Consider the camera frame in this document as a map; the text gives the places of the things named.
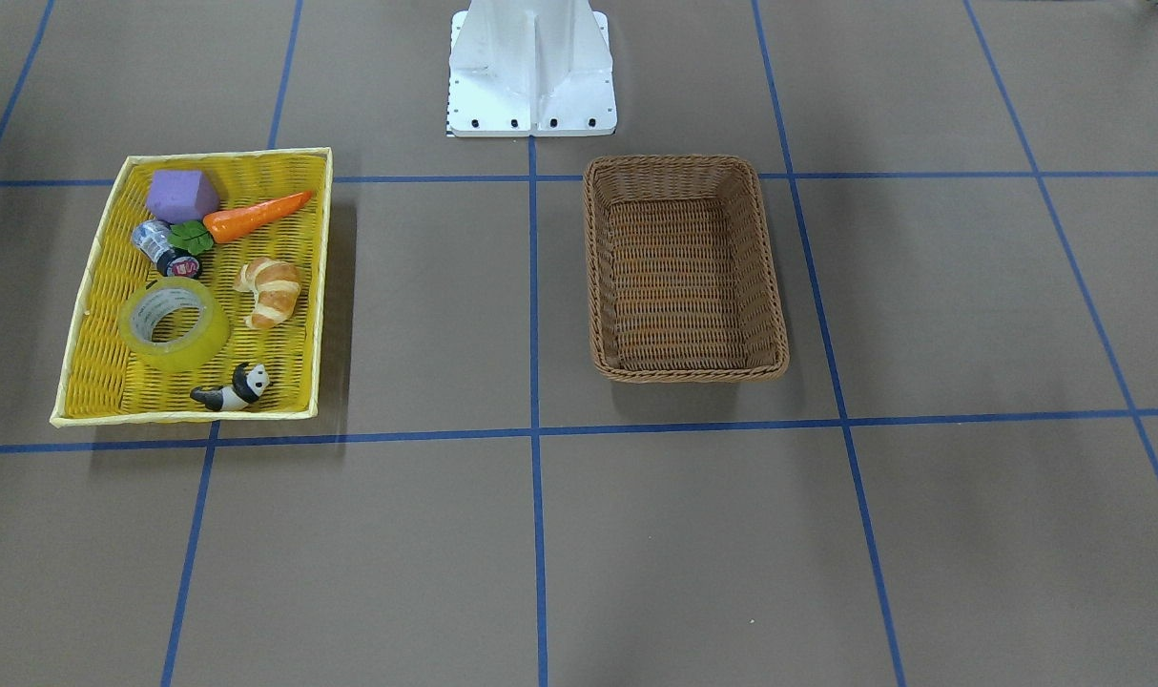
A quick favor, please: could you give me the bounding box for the brown wicker basket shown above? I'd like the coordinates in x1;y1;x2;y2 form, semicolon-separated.
582;154;790;383

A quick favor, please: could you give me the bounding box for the purple foam block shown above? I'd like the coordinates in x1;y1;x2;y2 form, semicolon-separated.
146;169;220;222

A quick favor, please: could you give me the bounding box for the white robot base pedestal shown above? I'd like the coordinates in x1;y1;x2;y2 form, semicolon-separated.
445;1;618;136

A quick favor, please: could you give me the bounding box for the clear yellowish tape roll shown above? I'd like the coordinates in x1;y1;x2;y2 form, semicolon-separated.
117;277;230;373

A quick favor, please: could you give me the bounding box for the toy croissant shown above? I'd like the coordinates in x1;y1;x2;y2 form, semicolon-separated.
232;257;301;330

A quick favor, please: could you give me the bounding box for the orange toy carrot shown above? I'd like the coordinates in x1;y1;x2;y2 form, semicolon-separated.
169;191;314;256

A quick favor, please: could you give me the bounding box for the toy panda figure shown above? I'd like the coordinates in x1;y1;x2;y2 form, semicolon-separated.
188;364;271;412

